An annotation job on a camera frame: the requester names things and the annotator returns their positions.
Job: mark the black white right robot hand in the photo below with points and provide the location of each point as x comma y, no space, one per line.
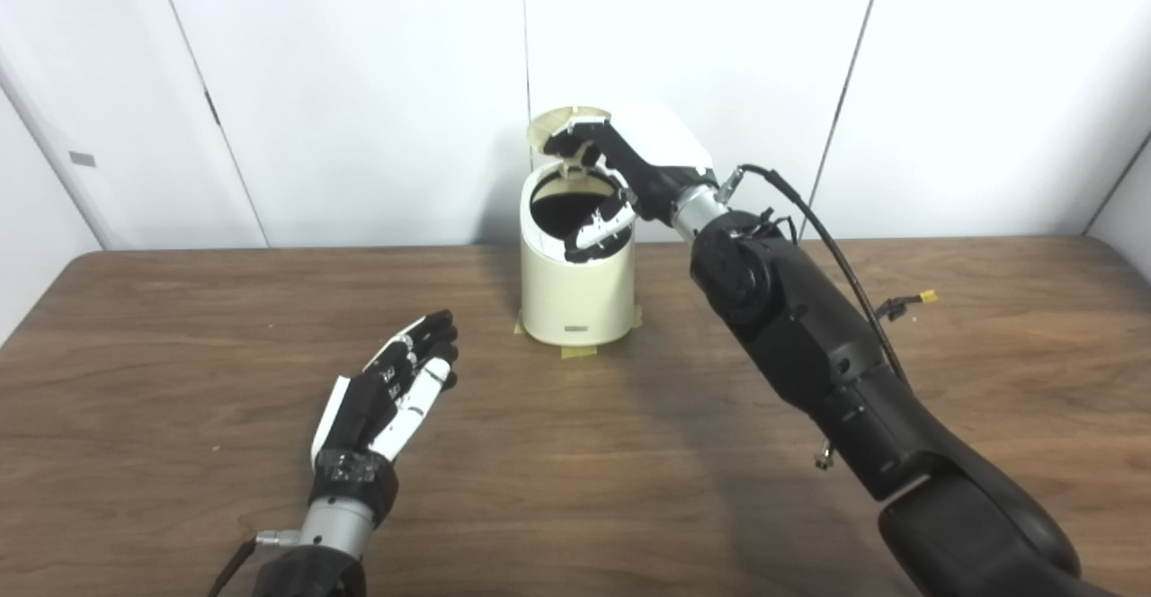
661,156

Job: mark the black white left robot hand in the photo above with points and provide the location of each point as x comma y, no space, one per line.
360,417

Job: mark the cream round bin lid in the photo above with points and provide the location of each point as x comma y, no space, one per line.
557,120

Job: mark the cream-colored round bin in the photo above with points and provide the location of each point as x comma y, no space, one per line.
575,300

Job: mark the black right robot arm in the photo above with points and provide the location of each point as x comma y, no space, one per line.
827,354

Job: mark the wide yellow tape piece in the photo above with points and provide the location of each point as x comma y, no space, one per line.
579,351

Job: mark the grey wall label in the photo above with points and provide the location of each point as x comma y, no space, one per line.
82,159

